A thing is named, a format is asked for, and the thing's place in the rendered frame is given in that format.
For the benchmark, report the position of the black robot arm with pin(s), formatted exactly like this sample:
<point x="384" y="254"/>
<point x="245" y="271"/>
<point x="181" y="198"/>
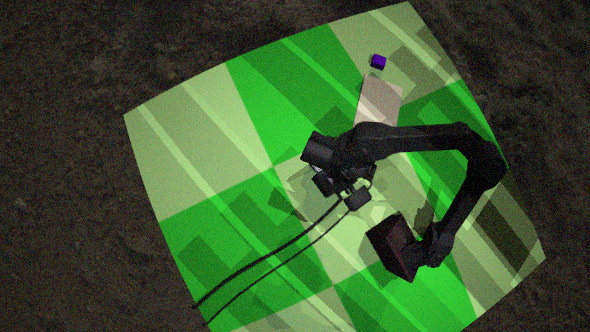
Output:
<point x="372" y="141"/>

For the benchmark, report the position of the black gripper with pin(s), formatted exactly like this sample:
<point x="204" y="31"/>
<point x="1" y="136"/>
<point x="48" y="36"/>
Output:
<point x="357" y="199"/>

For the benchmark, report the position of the purple cube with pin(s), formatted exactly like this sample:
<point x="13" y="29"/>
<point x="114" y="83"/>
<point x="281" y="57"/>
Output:
<point x="378" y="61"/>

